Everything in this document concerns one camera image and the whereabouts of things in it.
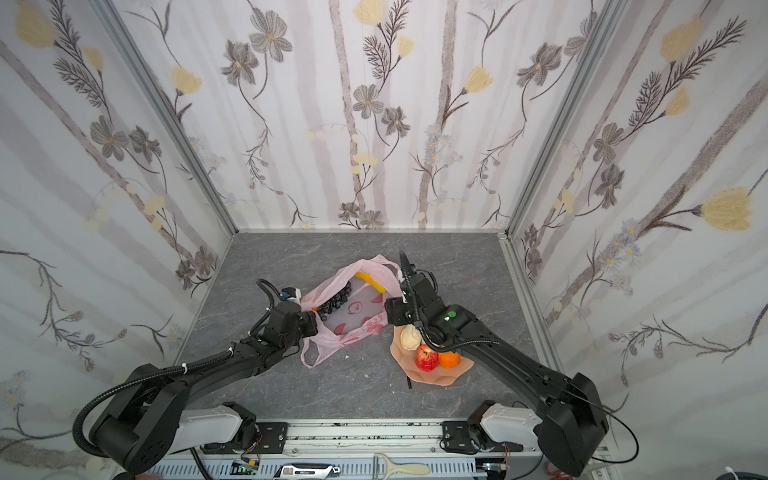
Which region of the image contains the pink plastic bag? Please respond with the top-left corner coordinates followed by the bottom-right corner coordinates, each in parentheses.
top-left (300, 255), bottom-right (402, 368)

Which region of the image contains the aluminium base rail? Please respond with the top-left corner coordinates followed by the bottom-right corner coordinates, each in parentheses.
top-left (137, 416), bottom-right (613, 480)

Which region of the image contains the black grape bunch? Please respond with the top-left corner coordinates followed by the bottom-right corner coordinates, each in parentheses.
top-left (315, 282), bottom-right (352, 322)

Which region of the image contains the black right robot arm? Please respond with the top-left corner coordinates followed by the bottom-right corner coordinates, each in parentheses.
top-left (385, 252), bottom-right (616, 477)

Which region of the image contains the beige fake bun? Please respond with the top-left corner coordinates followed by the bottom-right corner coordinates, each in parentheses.
top-left (399, 325), bottom-right (423, 351)

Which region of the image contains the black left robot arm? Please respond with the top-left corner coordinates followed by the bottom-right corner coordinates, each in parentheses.
top-left (72, 279), bottom-right (318, 474)

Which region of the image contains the red fake apple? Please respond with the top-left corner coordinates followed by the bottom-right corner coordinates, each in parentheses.
top-left (414, 344), bottom-right (439, 372)

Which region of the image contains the yellow fake banana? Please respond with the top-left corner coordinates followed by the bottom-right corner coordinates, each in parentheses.
top-left (355, 272), bottom-right (387, 294)

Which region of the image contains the orange fake tangerine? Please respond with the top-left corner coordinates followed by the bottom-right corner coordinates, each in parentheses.
top-left (438, 351), bottom-right (462, 369)

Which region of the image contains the cream handled peeler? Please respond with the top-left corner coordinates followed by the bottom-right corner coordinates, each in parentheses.
top-left (372, 453), bottom-right (431, 480)

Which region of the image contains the peach plastic bowl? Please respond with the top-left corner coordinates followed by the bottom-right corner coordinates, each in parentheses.
top-left (390, 327), bottom-right (474, 387)

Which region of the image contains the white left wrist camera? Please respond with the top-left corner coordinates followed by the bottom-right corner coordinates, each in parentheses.
top-left (280, 287), bottom-right (302, 304)

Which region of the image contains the white utility knife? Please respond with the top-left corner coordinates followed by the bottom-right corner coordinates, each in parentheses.
top-left (273, 463), bottom-right (341, 480)

